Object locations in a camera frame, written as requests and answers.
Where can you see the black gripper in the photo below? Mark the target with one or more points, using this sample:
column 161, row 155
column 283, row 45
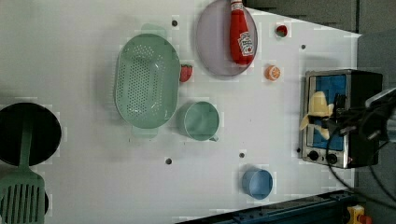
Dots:
column 377, row 122

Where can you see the peeled toy banana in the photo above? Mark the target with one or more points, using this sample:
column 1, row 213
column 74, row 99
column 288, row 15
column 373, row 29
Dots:
column 318, row 107

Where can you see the green mug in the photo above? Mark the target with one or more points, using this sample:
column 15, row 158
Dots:
column 198, row 121

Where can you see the black toaster oven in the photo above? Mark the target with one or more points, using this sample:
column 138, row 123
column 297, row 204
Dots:
column 340, row 151

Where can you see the orange slice toy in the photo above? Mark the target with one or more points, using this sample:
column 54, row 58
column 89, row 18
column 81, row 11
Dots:
column 272, row 73

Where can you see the red toy tomato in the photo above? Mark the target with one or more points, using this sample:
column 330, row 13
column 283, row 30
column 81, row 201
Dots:
column 282, row 30

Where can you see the yellow emergency stop button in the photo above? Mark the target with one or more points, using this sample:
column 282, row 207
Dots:
column 357, row 215

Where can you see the blue bowl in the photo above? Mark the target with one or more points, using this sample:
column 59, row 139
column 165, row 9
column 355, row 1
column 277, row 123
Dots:
column 257, row 183

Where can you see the red ketchup bottle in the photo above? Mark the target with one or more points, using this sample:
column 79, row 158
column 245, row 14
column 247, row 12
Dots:
column 241, row 44

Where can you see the grey round plate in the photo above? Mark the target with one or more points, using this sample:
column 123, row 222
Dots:
column 213, row 41

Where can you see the red toy strawberry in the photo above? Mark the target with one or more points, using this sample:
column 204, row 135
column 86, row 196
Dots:
column 185, row 72

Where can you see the green perforated colander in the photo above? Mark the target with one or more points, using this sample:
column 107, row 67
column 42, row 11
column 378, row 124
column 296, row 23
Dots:
column 147, row 81

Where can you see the black round pan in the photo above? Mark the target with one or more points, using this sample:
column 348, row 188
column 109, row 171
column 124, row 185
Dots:
column 46, row 132

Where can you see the green slotted spatula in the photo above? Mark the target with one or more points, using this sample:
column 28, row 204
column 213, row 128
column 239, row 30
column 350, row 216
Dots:
column 22, row 190

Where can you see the blue metal frame rail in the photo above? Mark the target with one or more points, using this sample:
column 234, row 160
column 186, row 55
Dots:
column 326, row 208

